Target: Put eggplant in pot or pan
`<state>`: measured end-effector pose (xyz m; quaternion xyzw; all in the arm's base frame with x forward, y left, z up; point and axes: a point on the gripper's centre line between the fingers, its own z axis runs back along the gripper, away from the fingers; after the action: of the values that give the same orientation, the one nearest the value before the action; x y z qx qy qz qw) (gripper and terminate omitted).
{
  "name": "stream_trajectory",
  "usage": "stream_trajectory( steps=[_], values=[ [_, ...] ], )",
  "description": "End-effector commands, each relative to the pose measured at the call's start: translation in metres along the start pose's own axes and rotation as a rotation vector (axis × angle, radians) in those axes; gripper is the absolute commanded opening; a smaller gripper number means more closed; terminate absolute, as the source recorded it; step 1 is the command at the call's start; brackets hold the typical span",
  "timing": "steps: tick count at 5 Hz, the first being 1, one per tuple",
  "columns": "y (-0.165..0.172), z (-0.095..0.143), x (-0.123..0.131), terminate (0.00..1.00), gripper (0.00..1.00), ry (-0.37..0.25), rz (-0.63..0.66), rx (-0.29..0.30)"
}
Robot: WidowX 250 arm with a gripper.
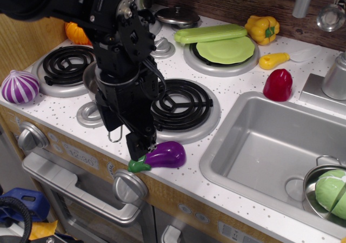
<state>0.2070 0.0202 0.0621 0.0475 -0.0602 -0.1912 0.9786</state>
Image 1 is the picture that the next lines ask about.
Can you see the middle silver stove knob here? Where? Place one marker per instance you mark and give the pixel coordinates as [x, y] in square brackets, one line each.
[128, 188]

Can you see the yellow cloth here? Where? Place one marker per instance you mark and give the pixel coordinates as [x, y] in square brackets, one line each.
[42, 229]

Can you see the green plastic plate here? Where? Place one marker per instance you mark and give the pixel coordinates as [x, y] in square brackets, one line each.
[227, 51]

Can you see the silver countertop knob front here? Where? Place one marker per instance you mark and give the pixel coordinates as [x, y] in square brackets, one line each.
[88, 116]

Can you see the green toy cabbage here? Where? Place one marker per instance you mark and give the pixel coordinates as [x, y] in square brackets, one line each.
[330, 192]

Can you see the green plastic cutting board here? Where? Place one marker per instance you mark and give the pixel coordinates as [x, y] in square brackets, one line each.
[211, 33]

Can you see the front right black burner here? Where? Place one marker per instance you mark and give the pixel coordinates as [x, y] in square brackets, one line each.
[187, 113]

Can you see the silver oven door handle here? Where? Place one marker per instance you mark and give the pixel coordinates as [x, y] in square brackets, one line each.
[64, 182]

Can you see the steel bowl in sink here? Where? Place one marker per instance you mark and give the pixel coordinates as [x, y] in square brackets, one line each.
[311, 189]

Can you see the silver toy sink basin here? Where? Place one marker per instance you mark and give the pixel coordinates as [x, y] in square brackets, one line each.
[264, 149]

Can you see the orange toy pumpkin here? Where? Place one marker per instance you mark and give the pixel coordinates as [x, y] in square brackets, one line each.
[76, 34]

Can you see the red toy pepper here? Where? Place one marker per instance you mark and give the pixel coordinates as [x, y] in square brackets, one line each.
[278, 86]

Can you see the left silver stove knob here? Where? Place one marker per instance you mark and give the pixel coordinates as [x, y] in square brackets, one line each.
[31, 137]

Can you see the purple striped toy onion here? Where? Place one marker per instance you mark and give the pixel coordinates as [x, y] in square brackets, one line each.
[20, 87]

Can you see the hanging steel ladle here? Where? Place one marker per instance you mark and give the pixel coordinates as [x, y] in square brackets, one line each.
[332, 17]

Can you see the blue plastic object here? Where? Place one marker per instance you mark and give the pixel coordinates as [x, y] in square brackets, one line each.
[19, 204]

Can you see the black burner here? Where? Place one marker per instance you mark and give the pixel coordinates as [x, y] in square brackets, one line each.
[60, 72]
[187, 113]

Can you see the purple toy eggplant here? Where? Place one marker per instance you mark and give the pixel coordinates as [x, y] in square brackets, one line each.
[170, 154]

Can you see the silver stove knob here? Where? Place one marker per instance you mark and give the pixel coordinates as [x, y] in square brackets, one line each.
[128, 188]
[31, 137]

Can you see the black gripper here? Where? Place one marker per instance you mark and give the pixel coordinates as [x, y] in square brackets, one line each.
[126, 91]

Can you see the yellow toy bell pepper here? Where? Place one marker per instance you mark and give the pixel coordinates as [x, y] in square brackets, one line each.
[262, 30]

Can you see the steel pot lid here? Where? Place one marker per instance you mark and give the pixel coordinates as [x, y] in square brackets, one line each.
[177, 15]

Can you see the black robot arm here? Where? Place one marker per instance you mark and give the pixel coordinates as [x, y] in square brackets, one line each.
[113, 26]

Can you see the front left black burner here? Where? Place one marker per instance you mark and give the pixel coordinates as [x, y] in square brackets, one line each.
[60, 72]

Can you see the silver countertop knob back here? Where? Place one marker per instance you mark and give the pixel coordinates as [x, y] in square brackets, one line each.
[164, 49]

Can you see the silver countertop knob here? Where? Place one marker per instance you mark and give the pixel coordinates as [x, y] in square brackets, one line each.
[88, 116]
[164, 49]

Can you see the yellow toy squash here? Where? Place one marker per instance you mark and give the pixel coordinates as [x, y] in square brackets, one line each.
[270, 61]

